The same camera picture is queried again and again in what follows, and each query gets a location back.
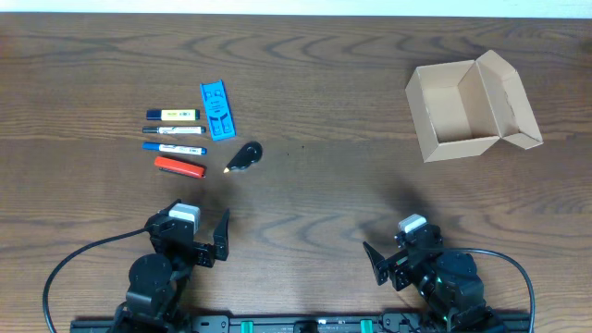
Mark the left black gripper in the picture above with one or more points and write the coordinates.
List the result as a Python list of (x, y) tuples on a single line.
[(204, 254)]

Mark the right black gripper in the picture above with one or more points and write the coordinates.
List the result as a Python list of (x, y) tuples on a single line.
[(399, 265)]

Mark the red stapler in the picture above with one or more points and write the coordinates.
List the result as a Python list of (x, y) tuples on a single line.
[(179, 167)]

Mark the black tape dispenser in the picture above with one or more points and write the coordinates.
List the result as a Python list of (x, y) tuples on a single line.
[(249, 153)]

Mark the blue plastic case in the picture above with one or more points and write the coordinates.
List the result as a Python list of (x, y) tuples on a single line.
[(217, 111)]

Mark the brown cardboard box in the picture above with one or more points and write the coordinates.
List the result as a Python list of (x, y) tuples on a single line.
[(460, 109)]

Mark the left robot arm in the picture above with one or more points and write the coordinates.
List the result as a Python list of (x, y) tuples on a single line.
[(157, 280)]

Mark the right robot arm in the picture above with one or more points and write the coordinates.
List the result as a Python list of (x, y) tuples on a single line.
[(445, 279)]

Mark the right green clamp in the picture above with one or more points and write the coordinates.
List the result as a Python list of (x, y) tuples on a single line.
[(367, 326)]

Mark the green clamp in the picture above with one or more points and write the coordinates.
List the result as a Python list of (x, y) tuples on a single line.
[(247, 327), (367, 326)]

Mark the left green clamp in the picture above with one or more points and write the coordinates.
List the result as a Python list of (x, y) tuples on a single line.
[(247, 327)]

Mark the blue and white marker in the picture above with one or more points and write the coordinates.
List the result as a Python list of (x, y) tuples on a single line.
[(173, 148)]

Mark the black and white marker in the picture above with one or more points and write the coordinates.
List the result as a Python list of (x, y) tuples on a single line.
[(174, 130)]

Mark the yellow highlighter with dark cap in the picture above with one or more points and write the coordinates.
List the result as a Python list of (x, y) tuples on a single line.
[(172, 114)]

